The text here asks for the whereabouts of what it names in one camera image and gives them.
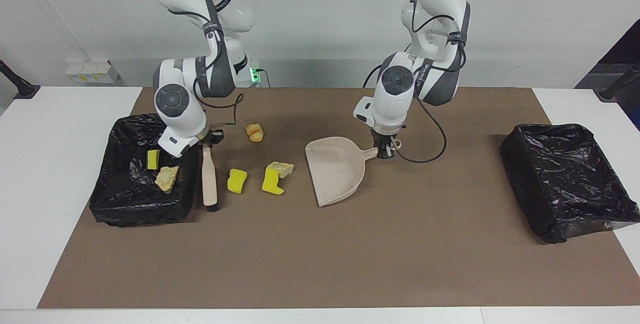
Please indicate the white wall socket box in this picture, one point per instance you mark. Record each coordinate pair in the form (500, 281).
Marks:
(92, 72)

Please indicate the beige brush with black bristles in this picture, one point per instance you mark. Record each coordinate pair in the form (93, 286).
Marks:
(210, 179)

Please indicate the large striped croissant piece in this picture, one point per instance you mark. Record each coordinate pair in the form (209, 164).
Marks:
(166, 179)

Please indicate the black bag-lined bin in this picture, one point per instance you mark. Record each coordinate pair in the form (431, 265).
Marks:
(565, 179)
(125, 204)

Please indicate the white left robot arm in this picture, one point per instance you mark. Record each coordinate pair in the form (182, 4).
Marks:
(397, 78)

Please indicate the black camera stand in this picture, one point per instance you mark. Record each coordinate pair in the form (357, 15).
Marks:
(612, 91)
(22, 88)

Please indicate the small striped croissant piece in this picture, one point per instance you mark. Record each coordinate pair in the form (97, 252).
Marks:
(255, 132)

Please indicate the yellow sponge wedge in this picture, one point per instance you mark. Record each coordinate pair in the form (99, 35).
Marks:
(153, 159)

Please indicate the pale crusty bread chunk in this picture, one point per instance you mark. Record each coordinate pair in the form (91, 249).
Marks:
(282, 168)

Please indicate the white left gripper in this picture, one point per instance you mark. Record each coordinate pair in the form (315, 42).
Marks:
(364, 113)

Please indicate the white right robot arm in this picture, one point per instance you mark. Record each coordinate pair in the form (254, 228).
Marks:
(172, 98)

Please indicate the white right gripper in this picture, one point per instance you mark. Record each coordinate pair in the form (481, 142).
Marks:
(180, 143)

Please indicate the beige plastic dustpan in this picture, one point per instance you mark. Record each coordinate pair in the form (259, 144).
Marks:
(335, 169)

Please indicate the rectangular yellow sponge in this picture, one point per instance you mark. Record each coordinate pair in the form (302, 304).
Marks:
(236, 181)

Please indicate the black background panel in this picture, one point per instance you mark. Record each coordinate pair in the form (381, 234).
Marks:
(627, 53)

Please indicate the notched yellow sponge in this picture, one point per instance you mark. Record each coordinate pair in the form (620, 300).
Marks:
(271, 183)

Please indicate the brown table mat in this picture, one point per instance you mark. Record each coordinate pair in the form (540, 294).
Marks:
(300, 264)

